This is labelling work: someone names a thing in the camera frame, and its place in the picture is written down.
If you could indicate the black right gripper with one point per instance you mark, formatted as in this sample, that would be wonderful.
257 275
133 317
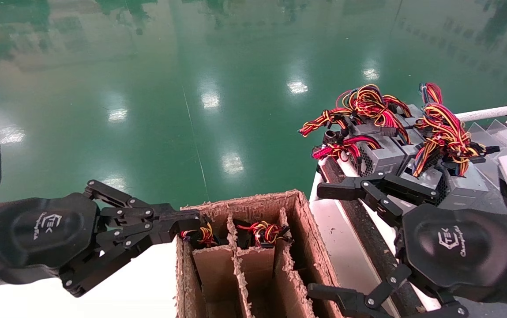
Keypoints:
456 251

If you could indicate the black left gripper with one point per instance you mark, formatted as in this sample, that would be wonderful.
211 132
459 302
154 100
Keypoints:
37 234

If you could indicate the white horizontal pipe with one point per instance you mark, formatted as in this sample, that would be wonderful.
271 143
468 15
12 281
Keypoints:
482 113

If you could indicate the black round pipe connector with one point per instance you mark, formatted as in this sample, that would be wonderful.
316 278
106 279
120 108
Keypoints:
330 135

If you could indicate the black rough edge strip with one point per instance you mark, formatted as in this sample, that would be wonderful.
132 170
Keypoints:
359 221

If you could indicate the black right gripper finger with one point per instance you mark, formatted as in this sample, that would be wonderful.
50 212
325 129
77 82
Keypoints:
341 189

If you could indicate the brown cardboard box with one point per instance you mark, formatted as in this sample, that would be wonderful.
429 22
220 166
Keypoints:
313 247

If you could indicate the cardboard divider grid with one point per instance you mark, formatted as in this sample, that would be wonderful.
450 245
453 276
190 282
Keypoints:
213 274

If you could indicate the short white pipe leg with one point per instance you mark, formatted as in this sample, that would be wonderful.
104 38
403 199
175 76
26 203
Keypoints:
316 187

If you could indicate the long white pipe rail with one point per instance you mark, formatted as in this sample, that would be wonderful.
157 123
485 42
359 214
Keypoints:
348 170

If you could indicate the clear plastic compartment tray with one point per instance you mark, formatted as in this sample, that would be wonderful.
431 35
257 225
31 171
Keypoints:
491 137

